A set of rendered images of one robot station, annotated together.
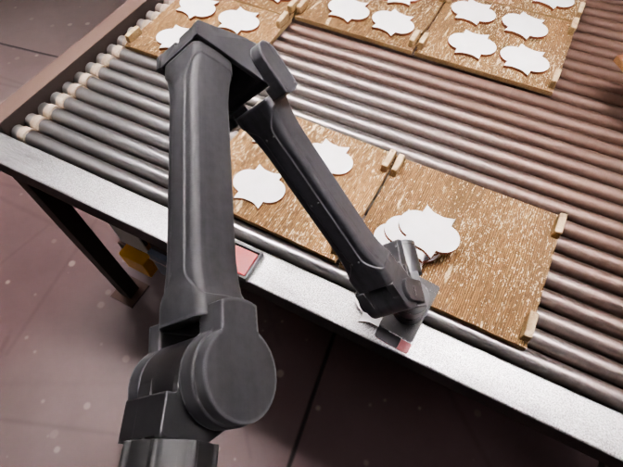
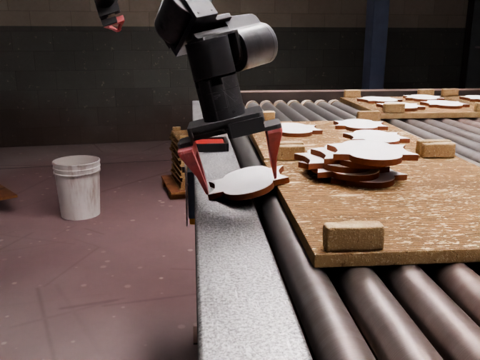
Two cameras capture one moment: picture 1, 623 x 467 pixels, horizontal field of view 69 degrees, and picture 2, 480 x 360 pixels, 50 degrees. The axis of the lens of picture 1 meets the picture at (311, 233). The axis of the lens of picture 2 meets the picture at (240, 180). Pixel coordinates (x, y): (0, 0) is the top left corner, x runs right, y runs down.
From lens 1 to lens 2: 1.02 m
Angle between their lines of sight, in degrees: 59
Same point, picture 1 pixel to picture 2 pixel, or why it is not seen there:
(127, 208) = not seen: hidden behind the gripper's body
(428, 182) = (458, 169)
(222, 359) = not seen: outside the picture
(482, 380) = (219, 254)
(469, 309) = (314, 212)
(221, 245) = not seen: outside the picture
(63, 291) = (176, 303)
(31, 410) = (62, 340)
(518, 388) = (239, 281)
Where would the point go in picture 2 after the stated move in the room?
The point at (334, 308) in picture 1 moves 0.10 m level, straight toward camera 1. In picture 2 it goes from (212, 176) to (155, 184)
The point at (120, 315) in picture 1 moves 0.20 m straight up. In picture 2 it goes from (180, 341) to (178, 295)
